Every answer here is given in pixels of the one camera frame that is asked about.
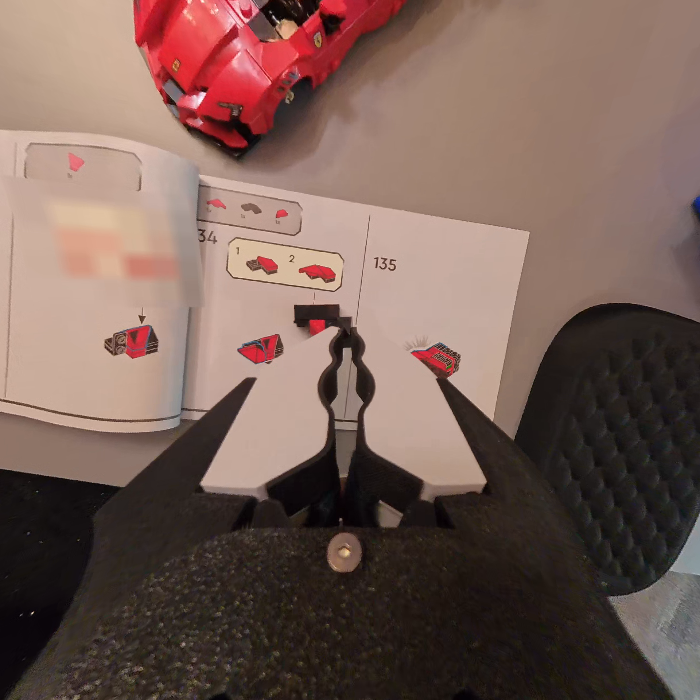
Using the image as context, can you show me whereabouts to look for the black mesh office chair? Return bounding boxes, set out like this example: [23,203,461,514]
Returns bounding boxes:
[514,302,700,597]

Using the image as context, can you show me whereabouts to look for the red lego sports car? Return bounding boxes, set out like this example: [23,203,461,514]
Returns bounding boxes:
[133,0,409,160]

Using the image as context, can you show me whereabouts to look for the lego instruction booklet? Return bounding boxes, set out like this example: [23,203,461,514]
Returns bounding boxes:
[0,129,530,434]

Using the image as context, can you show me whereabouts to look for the small black red lego piece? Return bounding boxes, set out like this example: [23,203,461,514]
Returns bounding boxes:
[293,304,354,338]

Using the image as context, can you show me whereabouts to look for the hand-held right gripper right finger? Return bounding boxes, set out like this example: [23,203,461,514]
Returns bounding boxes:
[346,326,489,523]

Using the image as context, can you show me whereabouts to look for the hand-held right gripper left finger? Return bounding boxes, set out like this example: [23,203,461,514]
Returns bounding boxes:
[200,325,345,517]

